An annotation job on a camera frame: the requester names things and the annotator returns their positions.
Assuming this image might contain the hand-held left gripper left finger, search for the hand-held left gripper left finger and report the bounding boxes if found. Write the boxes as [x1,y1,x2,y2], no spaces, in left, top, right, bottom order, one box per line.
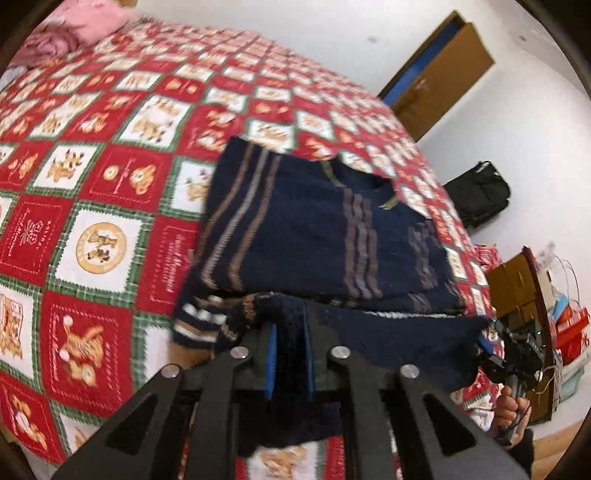
[51,323,279,480]

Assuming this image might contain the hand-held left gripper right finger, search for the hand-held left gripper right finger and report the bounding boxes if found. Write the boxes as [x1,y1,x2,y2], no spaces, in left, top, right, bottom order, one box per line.
[302,302,532,480]

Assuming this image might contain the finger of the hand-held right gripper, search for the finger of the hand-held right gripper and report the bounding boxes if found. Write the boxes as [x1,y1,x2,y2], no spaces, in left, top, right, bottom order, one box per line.
[475,333,505,371]

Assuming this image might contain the navy patterned knit sweater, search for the navy patterned knit sweater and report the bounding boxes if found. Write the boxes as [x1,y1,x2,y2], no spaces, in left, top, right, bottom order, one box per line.
[171,136,492,459]

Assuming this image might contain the person's right forearm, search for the person's right forearm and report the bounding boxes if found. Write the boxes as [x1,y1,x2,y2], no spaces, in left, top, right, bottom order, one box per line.
[498,427,537,478]

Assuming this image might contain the person's right hand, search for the person's right hand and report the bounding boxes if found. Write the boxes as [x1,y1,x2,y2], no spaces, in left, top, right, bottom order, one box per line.
[490,384,532,440]

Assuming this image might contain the red gift box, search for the red gift box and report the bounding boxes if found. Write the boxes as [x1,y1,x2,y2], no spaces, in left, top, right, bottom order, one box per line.
[555,302,591,367]

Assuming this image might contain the brown wooden cabinet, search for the brown wooden cabinet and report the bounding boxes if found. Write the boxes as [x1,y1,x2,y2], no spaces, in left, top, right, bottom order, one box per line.
[485,247,561,426]

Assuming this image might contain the red checked cloth pile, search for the red checked cloth pile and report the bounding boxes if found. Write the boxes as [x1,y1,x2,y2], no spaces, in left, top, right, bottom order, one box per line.
[471,244,503,278]

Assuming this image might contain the black folding chair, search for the black folding chair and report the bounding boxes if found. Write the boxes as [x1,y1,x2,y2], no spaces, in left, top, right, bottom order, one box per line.
[442,161,511,230]

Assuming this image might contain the red checked printed bedspread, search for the red checked printed bedspread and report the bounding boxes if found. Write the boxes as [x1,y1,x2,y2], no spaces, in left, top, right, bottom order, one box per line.
[0,14,502,480]

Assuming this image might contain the brown wooden door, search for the brown wooden door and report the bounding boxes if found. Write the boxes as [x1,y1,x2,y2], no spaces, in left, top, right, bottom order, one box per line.
[392,21,496,142]

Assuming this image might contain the pink folded quilt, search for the pink folded quilt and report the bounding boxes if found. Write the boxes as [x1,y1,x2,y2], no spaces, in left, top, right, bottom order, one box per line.
[21,0,137,62]

